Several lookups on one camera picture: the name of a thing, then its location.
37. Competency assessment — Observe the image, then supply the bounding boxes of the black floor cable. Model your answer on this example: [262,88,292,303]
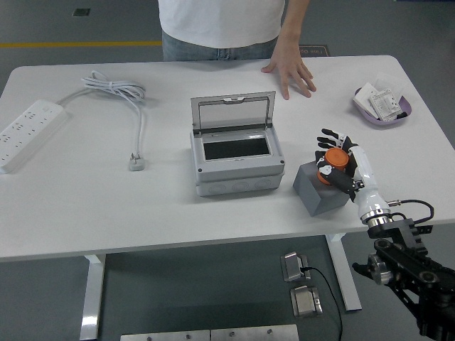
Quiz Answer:
[300,266,344,341]

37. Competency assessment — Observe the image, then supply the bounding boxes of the brown floor sign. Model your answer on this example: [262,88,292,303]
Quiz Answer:
[298,45,331,57]

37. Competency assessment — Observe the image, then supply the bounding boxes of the clear plastic bag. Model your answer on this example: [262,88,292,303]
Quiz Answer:
[373,72,407,97]

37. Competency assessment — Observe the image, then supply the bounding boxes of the grey block battery holder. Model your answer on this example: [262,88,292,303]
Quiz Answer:
[292,160,351,217]

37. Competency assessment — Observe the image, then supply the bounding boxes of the metal floor plate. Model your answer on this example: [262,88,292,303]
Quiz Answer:
[119,329,211,341]
[210,324,299,341]

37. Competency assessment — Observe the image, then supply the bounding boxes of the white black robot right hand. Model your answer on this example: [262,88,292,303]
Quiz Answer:
[314,128,391,223]

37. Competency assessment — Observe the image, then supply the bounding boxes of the white printed switch panel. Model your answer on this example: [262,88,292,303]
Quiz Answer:
[368,88,403,124]

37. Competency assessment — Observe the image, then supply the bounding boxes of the purple plastic tray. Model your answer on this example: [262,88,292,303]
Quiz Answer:
[352,87,414,126]

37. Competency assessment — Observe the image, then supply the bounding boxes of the orange cylindrical battery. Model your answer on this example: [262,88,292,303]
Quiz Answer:
[316,147,351,186]

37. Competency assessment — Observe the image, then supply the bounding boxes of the white power strip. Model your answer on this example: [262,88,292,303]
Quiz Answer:
[0,99,68,174]

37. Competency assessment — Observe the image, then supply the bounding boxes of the transparent hinged box lid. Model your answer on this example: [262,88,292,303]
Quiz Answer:
[190,91,277,134]

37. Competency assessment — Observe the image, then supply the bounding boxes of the person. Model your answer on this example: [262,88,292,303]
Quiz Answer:
[158,0,287,62]

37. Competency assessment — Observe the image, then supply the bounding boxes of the metal floor socket box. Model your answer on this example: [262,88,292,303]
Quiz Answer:
[279,251,312,283]
[289,285,323,318]

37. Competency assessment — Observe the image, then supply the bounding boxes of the yellow floor tape line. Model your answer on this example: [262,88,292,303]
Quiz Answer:
[0,40,163,49]

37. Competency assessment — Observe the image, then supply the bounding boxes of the white cardboard packet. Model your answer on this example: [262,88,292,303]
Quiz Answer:
[354,82,378,117]

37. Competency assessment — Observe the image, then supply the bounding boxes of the white table leg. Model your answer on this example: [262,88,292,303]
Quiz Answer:
[79,254,107,341]
[326,234,363,313]

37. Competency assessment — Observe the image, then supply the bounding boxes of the white power cord with plug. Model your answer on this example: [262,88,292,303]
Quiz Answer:
[56,70,147,173]

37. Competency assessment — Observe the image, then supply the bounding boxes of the grey plastic junction box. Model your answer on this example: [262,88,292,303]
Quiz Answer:
[190,126,287,197]

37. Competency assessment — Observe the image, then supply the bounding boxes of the person's left hand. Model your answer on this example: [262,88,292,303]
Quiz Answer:
[261,38,317,100]

